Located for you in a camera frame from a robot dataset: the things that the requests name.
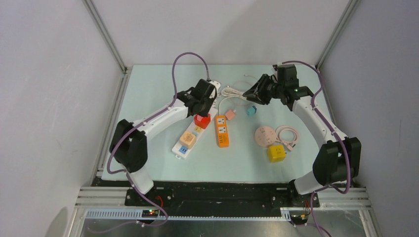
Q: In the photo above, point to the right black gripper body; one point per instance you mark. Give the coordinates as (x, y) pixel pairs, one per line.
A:
(271, 88)

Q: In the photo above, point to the yellow cube socket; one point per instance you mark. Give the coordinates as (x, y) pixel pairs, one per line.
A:
(276, 153)

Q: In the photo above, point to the beige dragon cube adapter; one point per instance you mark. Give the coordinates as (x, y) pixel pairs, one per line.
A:
(188, 139)

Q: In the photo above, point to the white multicolour power strip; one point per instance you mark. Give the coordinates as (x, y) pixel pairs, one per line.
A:
(182, 152)

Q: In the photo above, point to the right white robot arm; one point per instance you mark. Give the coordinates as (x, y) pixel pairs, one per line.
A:
(338, 159)

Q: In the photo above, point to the red cube socket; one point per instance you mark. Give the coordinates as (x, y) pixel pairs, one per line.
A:
(202, 121)

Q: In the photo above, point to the teal small charger plug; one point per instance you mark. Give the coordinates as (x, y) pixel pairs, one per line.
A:
(251, 110)

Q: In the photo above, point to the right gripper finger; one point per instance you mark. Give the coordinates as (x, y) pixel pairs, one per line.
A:
(256, 90)
(262, 100)

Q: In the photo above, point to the salmon pink charger plug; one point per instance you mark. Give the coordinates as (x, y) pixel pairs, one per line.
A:
(230, 114)

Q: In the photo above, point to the pink round power strip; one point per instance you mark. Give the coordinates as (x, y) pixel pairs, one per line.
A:
(265, 136)

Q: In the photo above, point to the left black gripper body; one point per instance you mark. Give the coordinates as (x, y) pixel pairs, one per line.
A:
(207, 104)

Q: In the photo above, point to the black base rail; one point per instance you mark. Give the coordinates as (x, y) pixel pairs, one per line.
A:
(222, 200)

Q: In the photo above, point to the orange power strip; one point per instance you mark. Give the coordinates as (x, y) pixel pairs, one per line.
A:
(222, 135)

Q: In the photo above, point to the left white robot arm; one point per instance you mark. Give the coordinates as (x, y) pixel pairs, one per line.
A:
(129, 143)

